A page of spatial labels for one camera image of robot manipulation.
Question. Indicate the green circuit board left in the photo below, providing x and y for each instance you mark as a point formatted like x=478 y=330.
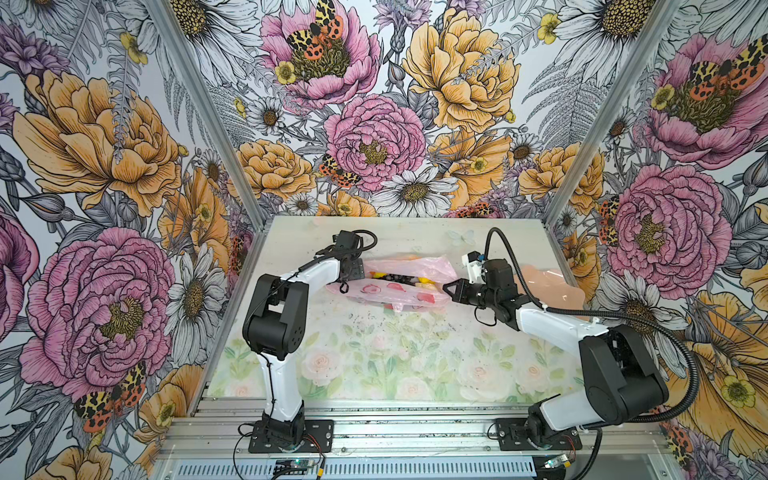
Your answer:
x=298 y=467

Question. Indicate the pink scalloped bowl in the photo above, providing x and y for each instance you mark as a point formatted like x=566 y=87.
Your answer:
x=550 y=288

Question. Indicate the aluminium front rail frame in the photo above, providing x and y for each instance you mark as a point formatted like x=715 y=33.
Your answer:
x=390 y=439

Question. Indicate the aluminium corner post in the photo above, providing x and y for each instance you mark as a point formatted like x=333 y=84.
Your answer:
x=659 y=20
x=170 y=32

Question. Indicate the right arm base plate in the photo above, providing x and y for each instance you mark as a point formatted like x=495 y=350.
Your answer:
x=518 y=434

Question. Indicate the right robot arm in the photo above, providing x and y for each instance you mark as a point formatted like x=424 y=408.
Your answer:
x=621 y=382

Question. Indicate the right aluminium corner post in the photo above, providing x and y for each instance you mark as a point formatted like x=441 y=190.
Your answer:
x=659 y=20

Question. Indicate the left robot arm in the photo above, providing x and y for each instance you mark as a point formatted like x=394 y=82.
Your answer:
x=275 y=326

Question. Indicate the green circuit board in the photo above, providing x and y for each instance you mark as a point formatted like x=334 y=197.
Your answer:
x=298 y=467
x=561 y=461

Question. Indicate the left aluminium corner post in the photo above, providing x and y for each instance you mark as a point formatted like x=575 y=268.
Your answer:
x=170 y=32

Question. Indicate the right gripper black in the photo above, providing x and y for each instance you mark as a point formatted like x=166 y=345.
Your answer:
x=463 y=285

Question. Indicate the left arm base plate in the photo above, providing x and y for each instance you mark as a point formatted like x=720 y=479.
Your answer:
x=304 y=436

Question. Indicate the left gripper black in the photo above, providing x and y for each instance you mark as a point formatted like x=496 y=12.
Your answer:
x=356 y=270

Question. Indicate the green circuit board right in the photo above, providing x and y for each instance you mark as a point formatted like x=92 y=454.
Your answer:
x=561 y=461

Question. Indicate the pink plastic bag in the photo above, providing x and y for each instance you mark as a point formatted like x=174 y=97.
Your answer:
x=378 y=287

